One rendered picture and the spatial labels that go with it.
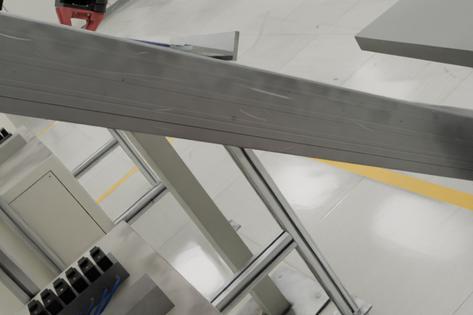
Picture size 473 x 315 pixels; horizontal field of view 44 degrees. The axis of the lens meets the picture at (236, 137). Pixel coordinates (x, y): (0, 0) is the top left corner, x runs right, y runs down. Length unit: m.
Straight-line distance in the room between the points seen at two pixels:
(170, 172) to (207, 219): 0.16
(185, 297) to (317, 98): 0.46
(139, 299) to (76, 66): 0.50
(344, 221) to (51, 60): 1.53
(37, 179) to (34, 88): 1.52
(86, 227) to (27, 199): 0.21
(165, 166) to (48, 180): 0.61
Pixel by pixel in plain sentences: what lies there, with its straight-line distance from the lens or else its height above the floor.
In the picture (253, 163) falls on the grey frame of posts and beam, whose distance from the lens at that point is 1.27.
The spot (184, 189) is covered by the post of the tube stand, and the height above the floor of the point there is 0.49.
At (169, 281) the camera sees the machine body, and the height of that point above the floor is 0.62.
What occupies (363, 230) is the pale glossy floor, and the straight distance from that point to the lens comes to 1.78.
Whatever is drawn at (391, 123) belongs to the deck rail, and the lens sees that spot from 0.53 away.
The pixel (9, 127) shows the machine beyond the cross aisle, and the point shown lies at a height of 0.14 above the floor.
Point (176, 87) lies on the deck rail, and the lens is 0.42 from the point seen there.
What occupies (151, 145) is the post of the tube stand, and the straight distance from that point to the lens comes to 1.37.
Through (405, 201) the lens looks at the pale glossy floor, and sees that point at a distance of 1.80.
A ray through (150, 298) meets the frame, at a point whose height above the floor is 0.66.
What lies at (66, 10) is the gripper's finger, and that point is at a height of 1.01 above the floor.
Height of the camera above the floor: 1.09
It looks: 24 degrees down
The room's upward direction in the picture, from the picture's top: 34 degrees counter-clockwise
